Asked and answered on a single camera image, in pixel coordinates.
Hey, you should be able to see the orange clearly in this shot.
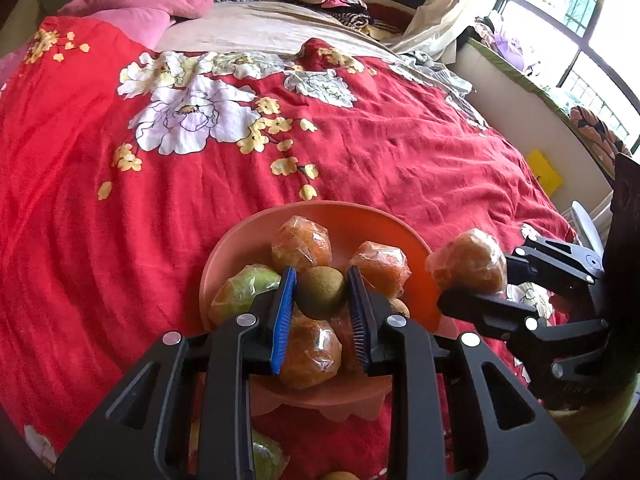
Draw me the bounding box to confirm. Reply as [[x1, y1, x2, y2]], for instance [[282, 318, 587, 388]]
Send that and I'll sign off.
[[279, 310, 342, 390], [271, 216, 332, 273], [349, 240, 411, 298], [425, 228, 508, 295]]

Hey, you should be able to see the orange small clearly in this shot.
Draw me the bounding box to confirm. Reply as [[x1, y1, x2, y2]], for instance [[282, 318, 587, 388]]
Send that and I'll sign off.
[[330, 306, 362, 374]]

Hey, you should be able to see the green fruit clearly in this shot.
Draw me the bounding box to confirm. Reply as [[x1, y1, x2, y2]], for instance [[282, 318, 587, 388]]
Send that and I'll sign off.
[[206, 264, 281, 326], [188, 416, 291, 480]]

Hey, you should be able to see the small brown longan fruit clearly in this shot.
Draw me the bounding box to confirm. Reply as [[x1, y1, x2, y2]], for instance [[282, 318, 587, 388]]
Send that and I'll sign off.
[[390, 298, 411, 318], [295, 266, 346, 321]]

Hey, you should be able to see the yellow paper card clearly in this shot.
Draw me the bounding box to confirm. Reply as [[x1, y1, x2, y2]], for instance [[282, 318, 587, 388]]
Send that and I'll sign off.
[[525, 150, 563, 196]]

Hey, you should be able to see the wrapped orange in bowl back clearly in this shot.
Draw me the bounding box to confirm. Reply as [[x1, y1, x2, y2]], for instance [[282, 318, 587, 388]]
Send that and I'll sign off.
[[349, 240, 411, 298]]

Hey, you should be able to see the pink flower-shaped fruit bowl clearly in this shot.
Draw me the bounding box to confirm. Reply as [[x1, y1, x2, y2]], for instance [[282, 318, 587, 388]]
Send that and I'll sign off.
[[198, 199, 459, 424]]

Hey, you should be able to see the wrapped orange in bowl front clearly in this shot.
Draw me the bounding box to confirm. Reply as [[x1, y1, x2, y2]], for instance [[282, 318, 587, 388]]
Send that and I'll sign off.
[[271, 216, 332, 273]]

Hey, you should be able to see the window with grille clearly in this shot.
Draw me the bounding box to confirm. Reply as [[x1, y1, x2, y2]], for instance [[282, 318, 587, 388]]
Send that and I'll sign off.
[[494, 0, 639, 157]]

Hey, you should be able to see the cream curtain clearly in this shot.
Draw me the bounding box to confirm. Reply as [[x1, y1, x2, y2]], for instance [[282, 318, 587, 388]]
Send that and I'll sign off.
[[388, 0, 497, 60]]

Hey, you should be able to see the beige bed sheet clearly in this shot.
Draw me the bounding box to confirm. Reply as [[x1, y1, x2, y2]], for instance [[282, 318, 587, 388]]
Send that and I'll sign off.
[[155, 1, 398, 63]]

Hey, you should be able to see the pink blanket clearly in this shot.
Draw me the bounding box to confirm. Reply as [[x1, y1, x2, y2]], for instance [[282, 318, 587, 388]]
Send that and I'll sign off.
[[0, 0, 216, 86]]

